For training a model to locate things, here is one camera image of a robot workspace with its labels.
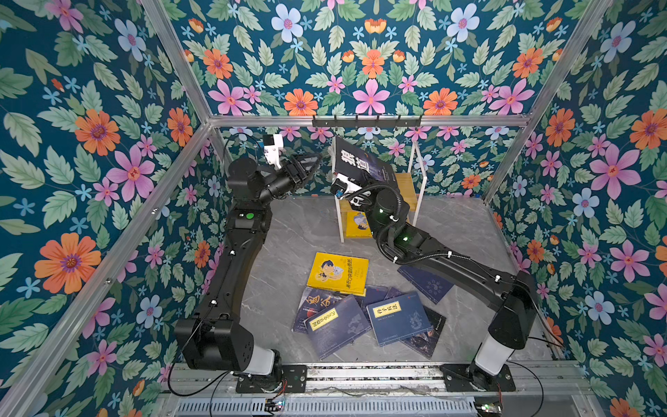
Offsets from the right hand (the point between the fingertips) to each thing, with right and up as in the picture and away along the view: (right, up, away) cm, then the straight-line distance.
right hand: (372, 166), depth 68 cm
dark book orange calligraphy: (-19, -42, +18) cm, 50 cm away
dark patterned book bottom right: (+17, -53, +12) cm, 57 cm away
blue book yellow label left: (-10, -48, +13) cm, 51 cm away
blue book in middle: (+2, -40, +21) cm, 45 cm away
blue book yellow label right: (+10, -46, +15) cm, 49 cm away
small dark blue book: (+23, -38, +23) cm, 50 cm away
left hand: (-12, +1, -8) cm, 15 cm away
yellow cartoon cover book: (-7, -34, +25) cm, 43 cm away
